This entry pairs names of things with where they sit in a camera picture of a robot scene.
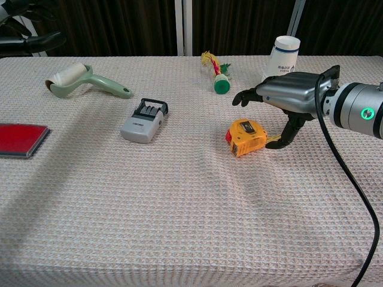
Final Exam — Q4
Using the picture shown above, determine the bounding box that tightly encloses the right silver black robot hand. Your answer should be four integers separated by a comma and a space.
232, 65, 342, 150

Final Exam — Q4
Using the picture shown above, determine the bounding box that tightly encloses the yellow tape measure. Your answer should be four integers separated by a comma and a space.
224, 118, 284, 158

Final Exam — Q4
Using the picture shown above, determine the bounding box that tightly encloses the white paper cup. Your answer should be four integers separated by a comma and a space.
261, 35, 301, 83

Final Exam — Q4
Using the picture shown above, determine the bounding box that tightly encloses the feather shuttlecock green base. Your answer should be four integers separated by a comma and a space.
200, 50, 233, 95

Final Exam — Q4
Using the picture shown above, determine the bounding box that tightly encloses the grey black date stamp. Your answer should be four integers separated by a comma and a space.
120, 97, 169, 144

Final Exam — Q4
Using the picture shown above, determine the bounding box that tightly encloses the dark curtain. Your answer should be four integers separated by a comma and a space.
0, 0, 383, 57

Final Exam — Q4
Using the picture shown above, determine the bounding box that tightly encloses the green lint roller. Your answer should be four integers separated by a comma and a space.
44, 63, 134, 100

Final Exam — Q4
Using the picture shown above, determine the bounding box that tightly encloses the red notebook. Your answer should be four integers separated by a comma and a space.
0, 123, 51, 160

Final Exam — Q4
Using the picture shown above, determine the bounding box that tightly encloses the white slanted frame bar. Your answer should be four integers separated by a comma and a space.
287, 0, 308, 38

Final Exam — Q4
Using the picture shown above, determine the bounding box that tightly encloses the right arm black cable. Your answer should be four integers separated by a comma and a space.
314, 73, 378, 287

